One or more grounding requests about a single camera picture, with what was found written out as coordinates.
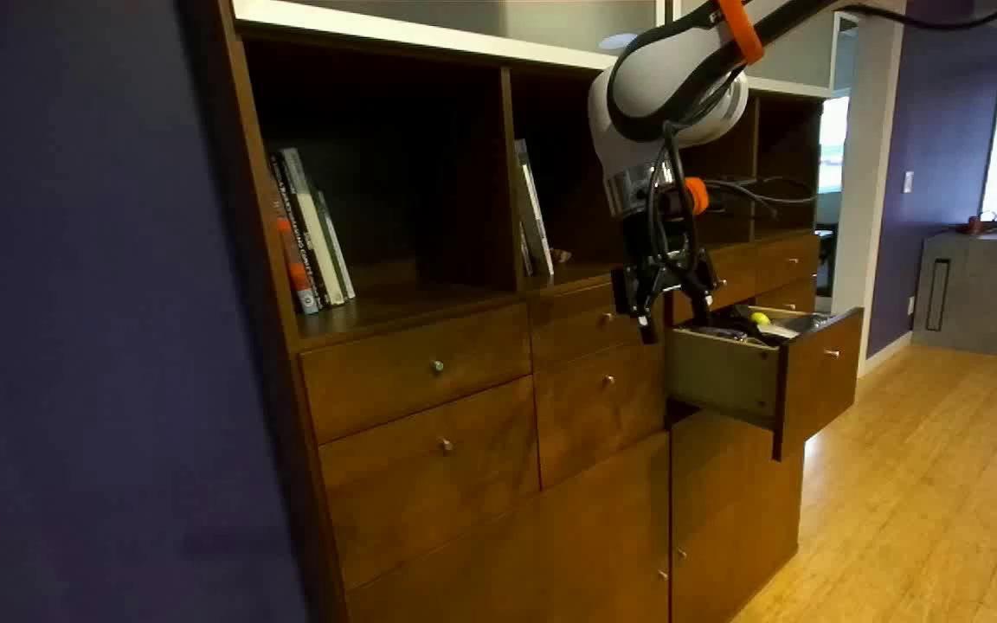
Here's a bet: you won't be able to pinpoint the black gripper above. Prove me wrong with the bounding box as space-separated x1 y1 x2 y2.
610 185 721 348

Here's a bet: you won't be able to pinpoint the narrow wooden drawer with knob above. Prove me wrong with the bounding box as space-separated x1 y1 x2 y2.
526 275 668 376

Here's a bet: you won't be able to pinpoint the long wooden drawer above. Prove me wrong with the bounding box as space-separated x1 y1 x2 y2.
668 231 822 331

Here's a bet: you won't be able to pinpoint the square wooden drawer with knob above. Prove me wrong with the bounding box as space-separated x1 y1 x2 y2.
532 341 672 489

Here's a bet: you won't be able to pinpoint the open wooden drawer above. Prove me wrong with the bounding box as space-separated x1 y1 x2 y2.
664 301 867 464

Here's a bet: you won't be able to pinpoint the wide wooden drawer with knob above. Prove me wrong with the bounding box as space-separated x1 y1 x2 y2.
296 301 535 447

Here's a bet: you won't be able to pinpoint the tall wooden drawer with knob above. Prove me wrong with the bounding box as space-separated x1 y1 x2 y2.
313 376 544 591

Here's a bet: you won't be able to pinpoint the pale upright books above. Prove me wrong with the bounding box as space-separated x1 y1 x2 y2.
508 137 559 284

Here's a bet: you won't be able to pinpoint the narrow wooden cabinet door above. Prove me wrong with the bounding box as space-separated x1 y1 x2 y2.
668 408 807 623

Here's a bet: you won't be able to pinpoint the brown wooden shelving cabinet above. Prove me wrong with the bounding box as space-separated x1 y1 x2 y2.
181 0 872 623

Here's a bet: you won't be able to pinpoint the large wooden cabinet door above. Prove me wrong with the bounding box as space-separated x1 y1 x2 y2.
338 431 676 623

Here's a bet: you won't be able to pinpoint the grey low cabinet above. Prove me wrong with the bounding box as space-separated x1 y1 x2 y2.
910 223 997 358

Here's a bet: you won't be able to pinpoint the small frosted glass door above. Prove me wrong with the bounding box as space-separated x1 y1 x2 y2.
736 0 845 102

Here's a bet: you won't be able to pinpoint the grey-green thin book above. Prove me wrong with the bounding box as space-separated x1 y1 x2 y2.
313 189 360 304

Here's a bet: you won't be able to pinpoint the wide frosted glass door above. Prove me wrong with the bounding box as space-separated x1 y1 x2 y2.
233 0 668 74

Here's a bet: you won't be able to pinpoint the white book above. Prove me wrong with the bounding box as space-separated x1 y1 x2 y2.
277 147 349 313

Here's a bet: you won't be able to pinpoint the book with orange-dotted spine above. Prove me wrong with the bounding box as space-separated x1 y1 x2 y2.
265 152 326 319

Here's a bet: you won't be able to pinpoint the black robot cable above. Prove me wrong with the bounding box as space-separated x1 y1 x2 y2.
837 0 997 35

